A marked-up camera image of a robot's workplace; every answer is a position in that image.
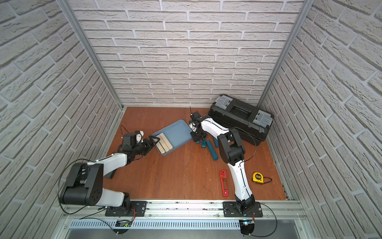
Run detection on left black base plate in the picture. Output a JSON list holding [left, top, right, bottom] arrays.
[[105, 200, 148, 217]]

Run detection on red pruning pliers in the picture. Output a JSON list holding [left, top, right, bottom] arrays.
[[219, 170, 229, 197]]

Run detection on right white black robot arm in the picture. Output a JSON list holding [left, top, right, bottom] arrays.
[[189, 112, 255, 216]]

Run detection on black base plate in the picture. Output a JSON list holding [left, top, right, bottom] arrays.
[[105, 200, 148, 217], [222, 201, 263, 218]]

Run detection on beige block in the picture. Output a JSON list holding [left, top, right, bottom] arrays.
[[157, 134, 170, 152], [154, 136, 166, 154], [161, 133, 173, 151]]

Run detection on blue plastic tray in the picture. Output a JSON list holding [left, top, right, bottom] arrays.
[[152, 119, 192, 156]]

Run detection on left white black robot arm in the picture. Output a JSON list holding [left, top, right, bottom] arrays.
[[58, 130, 160, 217]]

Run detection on black plastic toolbox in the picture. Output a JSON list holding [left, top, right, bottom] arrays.
[[208, 94, 274, 146]]

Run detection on yellow tape measure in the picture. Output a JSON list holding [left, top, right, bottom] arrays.
[[252, 172, 264, 184]]

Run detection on aluminium rail frame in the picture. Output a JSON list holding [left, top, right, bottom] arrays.
[[52, 199, 313, 239]]

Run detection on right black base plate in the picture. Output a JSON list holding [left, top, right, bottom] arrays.
[[222, 201, 263, 218]]

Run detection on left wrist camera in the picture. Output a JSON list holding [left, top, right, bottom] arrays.
[[135, 130, 144, 143]]

